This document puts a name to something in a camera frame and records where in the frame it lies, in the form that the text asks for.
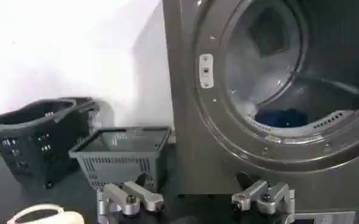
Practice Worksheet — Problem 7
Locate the blue garment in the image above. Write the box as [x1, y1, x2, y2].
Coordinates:
[254, 108, 308, 128]

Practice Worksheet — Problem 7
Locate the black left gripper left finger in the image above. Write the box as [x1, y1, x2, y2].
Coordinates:
[96, 173, 165, 224]

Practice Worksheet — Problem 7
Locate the cream white rounded object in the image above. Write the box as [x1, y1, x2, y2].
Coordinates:
[6, 203, 85, 224]

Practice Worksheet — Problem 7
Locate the small grey plastic basket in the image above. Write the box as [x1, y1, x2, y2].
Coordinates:
[68, 125, 172, 192]

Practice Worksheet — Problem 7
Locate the grey dryer with round opening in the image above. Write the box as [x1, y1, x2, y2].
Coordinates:
[162, 0, 359, 211]

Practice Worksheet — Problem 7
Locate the large dark plastic basket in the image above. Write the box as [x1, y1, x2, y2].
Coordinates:
[0, 97, 102, 189]

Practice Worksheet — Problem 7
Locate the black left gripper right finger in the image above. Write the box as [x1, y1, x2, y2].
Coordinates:
[230, 172, 296, 224]

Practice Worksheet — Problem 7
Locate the white door latch plate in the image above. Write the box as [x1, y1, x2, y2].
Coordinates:
[199, 54, 215, 89]

